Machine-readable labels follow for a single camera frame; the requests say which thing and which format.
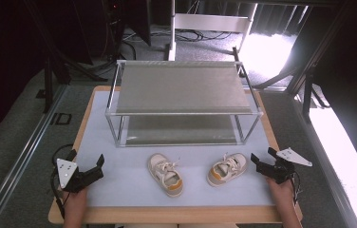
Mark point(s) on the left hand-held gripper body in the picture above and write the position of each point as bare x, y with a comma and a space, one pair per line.
67, 172

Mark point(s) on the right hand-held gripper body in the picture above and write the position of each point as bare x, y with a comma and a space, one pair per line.
281, 171

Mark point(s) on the beige child's shoe orange heel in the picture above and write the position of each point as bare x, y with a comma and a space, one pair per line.
167, 177
225, 171

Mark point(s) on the person's right hand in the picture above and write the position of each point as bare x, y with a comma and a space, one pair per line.
281, 193

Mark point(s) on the person's left hand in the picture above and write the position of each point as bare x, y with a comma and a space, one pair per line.
75, 201

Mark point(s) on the white table mat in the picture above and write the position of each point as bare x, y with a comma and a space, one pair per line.
129, 186

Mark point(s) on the black metal stand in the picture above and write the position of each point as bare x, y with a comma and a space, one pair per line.
308, 91
47, 85

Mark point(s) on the two-tier grey shoe rack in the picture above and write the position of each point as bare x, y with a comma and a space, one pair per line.
179, 87

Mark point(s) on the dark monitor panel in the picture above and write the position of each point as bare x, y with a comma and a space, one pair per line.
140, 20

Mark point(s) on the aluminium floor rail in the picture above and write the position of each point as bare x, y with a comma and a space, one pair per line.
21, 158

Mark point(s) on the white desk frame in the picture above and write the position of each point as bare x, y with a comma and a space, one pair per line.
210, 22

